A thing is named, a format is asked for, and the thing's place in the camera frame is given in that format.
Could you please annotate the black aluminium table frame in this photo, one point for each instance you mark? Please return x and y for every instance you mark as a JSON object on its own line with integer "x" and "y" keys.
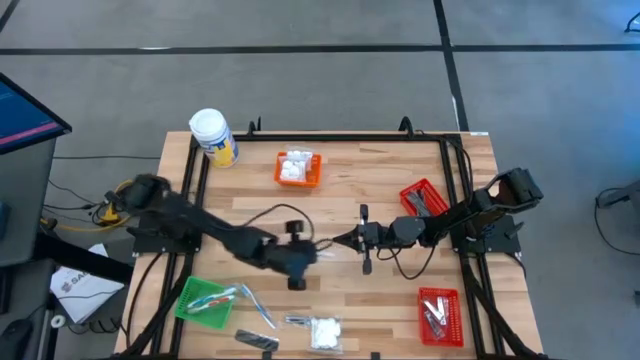
{"x": 325, "y": 136}

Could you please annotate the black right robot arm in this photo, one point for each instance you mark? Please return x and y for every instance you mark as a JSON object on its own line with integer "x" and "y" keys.
{"x": 450, "y": 220}

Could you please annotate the bagged red toothbrush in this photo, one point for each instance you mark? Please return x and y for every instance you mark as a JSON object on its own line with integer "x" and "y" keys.
{"x": 220, "y": 301}

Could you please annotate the black desk beam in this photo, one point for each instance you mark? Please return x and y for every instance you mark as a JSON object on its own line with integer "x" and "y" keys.
{"x": 85, "y": 260}

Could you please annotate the green plastic basket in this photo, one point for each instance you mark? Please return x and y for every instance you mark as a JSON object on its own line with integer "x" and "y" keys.
{"x": 200, "y": 320}

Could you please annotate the red plastic basket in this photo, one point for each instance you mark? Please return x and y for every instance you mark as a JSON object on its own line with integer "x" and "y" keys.
{"x": 440, "y": 202}
{"x": 452, "y": 335}

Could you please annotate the yellow plug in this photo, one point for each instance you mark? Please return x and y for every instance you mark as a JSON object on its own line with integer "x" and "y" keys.
{"x": 110, "y": 217}

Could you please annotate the monitor with blue screen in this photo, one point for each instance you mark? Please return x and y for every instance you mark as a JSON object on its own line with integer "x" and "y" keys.
{"x": 25, "y": 117}

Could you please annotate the white tape roll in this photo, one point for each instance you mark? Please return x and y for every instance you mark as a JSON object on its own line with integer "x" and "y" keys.
{"x": 54, "y": 321}

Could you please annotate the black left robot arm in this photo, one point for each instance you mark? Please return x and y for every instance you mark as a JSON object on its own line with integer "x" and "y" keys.
{"x": 200, "y": 220}

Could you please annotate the white printed box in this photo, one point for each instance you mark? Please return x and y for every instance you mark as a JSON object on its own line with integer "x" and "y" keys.
{"x": 80, "y": 295}

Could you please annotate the grey cabinet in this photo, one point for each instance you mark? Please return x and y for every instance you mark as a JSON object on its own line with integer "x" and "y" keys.
{"x": 25, "y": 200}

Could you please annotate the bagged white cotton balls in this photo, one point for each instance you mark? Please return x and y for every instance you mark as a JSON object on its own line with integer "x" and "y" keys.
{"x": 287, "y": 172}
{"x": 301, "y": 173}
{"x": 325, "y": 334}
{"x": 301, "y": 155}

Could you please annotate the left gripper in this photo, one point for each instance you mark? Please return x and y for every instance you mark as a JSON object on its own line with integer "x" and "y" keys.
{"x": 292, "y": 257}

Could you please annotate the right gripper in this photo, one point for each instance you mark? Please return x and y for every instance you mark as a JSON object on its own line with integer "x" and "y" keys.
{"x": 375, "y": 235}

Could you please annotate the yellow disinfecting wipes canister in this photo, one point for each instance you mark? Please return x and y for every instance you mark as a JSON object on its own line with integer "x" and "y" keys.
{"x": 212, "y": 132}

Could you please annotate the bagged metal nail clipper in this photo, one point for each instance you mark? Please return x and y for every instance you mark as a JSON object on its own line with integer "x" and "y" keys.
{"x": 431, "y": 326}
{"x": 433, "y": 309}
{"x": 442, "y": 306}

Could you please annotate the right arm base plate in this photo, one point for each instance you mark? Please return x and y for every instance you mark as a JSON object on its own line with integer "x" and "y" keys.
{"x": 500, "y": 243}

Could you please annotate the grey floor stand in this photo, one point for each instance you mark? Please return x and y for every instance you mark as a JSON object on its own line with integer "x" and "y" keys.
{"x": 622, "y": 195}

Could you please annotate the bagged dark metal tool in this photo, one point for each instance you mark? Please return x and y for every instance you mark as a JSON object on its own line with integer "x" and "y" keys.
{"x": 297, "y": 320}

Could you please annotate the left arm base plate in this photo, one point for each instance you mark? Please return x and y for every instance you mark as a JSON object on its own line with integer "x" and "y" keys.
{"x": 165, "y": 245}

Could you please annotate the orange plastic basket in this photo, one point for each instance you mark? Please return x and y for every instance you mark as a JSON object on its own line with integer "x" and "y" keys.
{"x": 316, "y": 182}

